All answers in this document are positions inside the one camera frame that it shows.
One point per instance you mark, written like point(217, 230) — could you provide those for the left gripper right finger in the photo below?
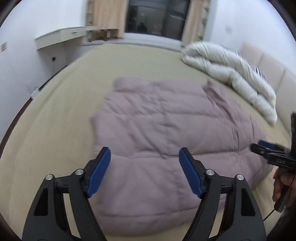
point(241, 218)

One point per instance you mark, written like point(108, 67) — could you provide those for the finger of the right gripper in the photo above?
point(266, 144)

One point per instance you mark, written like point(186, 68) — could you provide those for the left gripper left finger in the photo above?
point(47, 217)

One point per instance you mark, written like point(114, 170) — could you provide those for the mauve quilted down jacket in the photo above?
point(145, 124)

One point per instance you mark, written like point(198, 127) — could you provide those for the right hand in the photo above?
point(279, 181)

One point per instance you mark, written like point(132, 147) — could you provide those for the white folded duvet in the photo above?
point(226, 67)

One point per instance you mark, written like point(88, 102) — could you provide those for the beige padded headboard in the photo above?
point(279, 76)

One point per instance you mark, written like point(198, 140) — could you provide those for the zebra pattern pillow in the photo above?
point(254, 67)

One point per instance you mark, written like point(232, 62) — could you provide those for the olive green bed sheet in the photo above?
point(54, 134)

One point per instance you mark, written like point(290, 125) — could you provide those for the beige right curtain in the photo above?
point(192, 21)

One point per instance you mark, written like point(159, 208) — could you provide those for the dark window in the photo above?
point(164, 18)

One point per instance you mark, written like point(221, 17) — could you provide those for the white wall desk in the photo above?
point(62, 35)

